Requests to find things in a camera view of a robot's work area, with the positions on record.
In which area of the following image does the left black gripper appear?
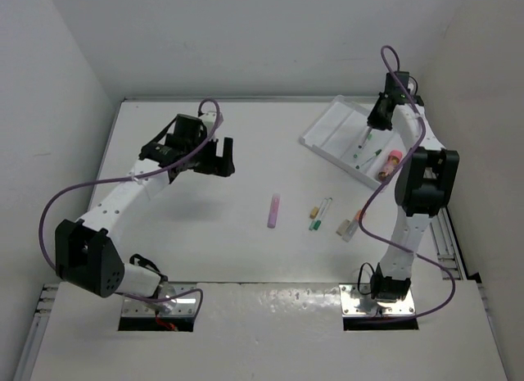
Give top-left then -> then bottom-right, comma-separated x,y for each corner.
185,133 -> 234,176

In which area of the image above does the pink capped clear tube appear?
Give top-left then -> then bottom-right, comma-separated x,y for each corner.
377,150 -> 403,183

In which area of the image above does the pink highlighter stick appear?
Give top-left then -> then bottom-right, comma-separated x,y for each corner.
267,193 -> 281,229

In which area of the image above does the blue capped white pen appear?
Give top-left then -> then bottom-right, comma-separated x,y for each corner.
358,128 -> 373,149

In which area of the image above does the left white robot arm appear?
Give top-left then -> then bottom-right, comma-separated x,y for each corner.
55,111 -> 235,298

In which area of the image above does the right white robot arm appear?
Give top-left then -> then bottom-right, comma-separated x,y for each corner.
368,71 -> 459,302

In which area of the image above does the white divided tray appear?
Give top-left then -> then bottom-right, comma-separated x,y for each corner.
299,96 -> 407,191

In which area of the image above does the orange capped clear tube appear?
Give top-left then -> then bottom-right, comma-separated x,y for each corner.
342,210 -> 362,243

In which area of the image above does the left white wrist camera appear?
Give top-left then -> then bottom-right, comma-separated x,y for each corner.
200,111 -> 224,133

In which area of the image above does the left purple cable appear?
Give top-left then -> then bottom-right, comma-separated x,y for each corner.
38,98 -> 224,315

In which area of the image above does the purple cable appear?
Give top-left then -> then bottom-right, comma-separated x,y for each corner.
38,98 -> 224,315
359,44 -> 458,323

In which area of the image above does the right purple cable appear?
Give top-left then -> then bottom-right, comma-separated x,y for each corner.
359,44 -> 458,323

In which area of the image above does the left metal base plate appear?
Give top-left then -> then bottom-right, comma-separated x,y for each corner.
121,282 -> 200,318

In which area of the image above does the metal base plate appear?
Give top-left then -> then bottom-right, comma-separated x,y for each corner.
339,283 -> 416,320
121,282 -> 200,318

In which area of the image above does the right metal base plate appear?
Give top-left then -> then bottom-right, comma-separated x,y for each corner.
339,283 -> 416,320

